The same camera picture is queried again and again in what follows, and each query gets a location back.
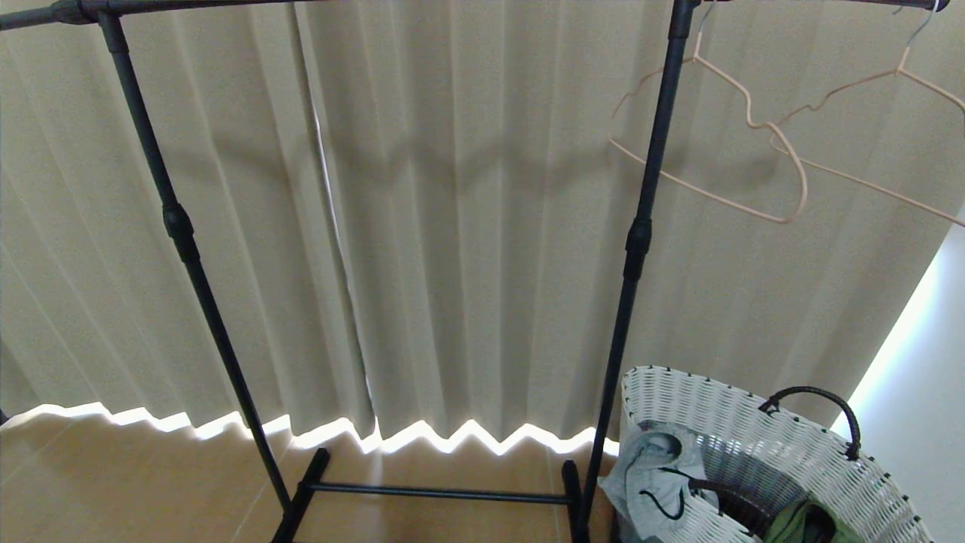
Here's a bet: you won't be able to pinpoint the pink clothes hanger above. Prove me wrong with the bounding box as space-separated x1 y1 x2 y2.
607 0 810 225
769 6 965 229

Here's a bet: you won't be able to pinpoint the green long-sleeved shirt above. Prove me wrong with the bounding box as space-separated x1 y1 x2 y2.
761 498 866 543

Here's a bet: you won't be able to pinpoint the black clothes rack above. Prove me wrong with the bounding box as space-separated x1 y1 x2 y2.
0 0 952 543

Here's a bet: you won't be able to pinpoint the white laundry basket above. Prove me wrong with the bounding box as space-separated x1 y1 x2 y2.
617 365 937 543

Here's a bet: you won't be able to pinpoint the beige curtain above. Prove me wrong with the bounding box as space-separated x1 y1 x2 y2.
0 0 965 458

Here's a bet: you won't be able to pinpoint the pale grey shorts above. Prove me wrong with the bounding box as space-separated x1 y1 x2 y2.
599 421 722 543

